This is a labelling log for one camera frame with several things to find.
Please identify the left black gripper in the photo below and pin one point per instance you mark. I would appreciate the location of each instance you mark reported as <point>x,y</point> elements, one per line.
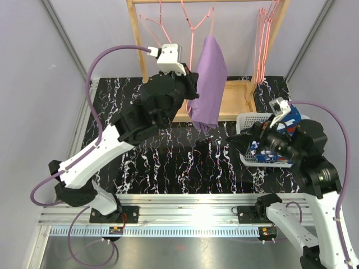
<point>189,81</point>

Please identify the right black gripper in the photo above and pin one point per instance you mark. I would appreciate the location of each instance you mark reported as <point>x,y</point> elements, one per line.
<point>259,132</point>

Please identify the aluminium mounting rail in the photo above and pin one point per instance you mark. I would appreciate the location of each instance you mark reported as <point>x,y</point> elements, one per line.
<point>197,215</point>

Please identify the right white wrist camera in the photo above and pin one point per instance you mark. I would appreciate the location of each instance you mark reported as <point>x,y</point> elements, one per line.
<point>280,108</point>

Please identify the blue patterned trousers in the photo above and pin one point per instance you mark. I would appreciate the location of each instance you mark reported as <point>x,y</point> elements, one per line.
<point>279,137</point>

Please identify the purple trousers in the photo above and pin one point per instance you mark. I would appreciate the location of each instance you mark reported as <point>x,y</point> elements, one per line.
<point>204,111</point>

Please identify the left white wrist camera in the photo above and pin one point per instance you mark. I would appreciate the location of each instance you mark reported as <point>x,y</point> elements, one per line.
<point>168,58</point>

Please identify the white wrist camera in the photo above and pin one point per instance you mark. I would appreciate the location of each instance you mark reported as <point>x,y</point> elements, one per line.
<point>168,58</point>
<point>280,108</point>

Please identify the pink empty hangers bunch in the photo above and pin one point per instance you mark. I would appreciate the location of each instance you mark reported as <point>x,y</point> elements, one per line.
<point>263,28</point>

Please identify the white plastic basket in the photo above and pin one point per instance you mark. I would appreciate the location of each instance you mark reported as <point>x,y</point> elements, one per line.
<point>246,120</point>

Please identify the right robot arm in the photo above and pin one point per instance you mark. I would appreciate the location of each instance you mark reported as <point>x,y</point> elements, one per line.
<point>319,182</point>

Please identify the pink hanger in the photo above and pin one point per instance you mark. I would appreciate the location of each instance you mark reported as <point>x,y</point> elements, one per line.
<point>193,28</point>
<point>159,22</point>

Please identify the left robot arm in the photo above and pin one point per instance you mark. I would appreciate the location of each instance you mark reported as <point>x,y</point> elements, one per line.
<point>155,109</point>

